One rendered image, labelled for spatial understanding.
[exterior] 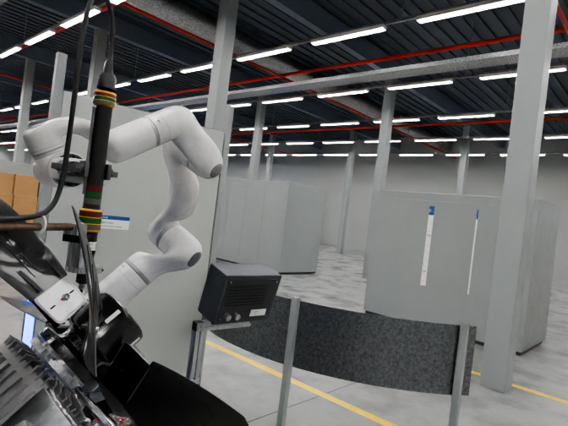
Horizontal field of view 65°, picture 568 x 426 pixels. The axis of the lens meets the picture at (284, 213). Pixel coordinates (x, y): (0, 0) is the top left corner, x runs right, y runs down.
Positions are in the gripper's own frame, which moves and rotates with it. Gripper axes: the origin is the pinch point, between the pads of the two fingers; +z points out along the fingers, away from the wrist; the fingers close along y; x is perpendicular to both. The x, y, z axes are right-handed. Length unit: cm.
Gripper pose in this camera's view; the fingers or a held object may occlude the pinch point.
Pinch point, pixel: (95, 170)
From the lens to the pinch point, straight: 98.7
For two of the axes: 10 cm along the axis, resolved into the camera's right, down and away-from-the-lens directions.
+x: 1.2, -9.9, 0.1
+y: -7.3, -0.9, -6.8
